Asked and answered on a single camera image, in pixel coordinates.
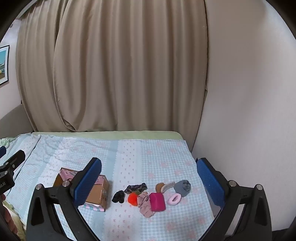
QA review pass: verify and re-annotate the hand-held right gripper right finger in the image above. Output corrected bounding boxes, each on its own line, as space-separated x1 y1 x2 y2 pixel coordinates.
195 158 272 241

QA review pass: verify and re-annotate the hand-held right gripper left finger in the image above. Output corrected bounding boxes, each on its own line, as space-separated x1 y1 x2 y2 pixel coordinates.
25 157 109 241

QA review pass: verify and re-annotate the cardboard box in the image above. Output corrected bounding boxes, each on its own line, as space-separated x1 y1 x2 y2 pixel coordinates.
53 167 110 212

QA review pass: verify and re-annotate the grey sock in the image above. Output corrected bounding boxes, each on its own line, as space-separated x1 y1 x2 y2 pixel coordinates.
173 180 191 197

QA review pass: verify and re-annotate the black sock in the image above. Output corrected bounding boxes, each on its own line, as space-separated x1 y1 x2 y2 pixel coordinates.
112 190 125 204

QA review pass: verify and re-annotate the light pink plush toy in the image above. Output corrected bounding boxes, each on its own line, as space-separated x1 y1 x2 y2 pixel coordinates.
166 193 181 206

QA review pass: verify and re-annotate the beige striped sock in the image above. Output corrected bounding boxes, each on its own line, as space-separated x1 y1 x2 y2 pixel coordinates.
161 181 176 194

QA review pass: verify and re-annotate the dark patterned sock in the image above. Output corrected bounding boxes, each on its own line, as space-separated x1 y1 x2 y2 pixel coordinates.
124 183 148 194

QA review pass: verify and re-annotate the orange plush fruit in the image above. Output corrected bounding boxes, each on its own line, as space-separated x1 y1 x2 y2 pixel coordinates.
128 190 142 205

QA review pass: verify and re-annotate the magenta plush toy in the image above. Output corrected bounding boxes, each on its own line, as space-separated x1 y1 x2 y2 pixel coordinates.
149 192 166 212

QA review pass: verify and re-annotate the pale pink plush toy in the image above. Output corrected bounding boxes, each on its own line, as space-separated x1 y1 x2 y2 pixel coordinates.
137 192 155 219

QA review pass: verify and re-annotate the beige headboard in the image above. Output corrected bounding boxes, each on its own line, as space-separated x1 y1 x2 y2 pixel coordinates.
0 103 35 138

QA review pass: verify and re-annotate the dark red cloth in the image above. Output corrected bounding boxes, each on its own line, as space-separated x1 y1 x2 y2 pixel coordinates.
0 192 19 235

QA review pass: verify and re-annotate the light green bed sheet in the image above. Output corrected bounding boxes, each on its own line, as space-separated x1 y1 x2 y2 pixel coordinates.
0 131 191 241

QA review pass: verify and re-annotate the light blue checked blanket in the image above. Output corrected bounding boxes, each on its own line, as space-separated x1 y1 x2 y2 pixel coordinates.
0 133 221 241

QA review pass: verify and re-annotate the beige curtain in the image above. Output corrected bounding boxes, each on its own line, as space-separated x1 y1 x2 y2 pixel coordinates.
16 0 208 133

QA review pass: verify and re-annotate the framed wall picture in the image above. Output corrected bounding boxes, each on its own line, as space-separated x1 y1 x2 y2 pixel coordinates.
0 45 10 86

